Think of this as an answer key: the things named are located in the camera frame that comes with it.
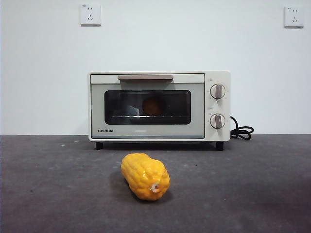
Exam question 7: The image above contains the white wall socket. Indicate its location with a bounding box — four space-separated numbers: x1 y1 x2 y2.
80 4 102 27
284 6 305 29

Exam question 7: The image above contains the cream Toshiba toaster oven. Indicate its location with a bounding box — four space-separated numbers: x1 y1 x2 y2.
87 70 231 151

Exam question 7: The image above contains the brown potato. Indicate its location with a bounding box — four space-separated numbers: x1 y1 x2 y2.
142 96 166 115

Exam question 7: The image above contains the yellow corn cob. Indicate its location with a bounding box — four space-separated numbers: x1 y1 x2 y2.
121 152 171 201

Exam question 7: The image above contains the cream oven knob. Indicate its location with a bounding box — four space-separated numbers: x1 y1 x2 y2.
209 113 226 130
210 83 227 100

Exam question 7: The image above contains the black oven power cable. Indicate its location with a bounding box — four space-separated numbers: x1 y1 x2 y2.
230 116 255 142

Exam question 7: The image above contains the glass oven door with handle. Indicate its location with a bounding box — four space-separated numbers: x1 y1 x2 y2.
90 73 206 140

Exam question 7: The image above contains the metal wire oven rack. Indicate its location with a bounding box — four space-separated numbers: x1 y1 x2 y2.
111 114 182 120

